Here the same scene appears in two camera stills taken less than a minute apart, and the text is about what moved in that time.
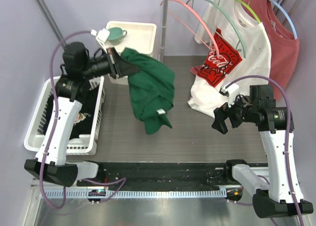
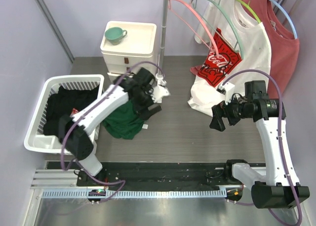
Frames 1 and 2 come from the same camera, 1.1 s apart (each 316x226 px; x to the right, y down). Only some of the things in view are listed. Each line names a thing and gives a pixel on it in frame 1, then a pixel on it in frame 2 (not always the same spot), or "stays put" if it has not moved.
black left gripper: x=119 y=67 to x=141 y=110
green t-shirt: x=152 y=88 to x=124 y=122
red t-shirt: x=284 y=46 stays put
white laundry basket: x=35 y=138 stays put
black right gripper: x=221 y=114 stays put
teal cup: x=115 y=35 stays put
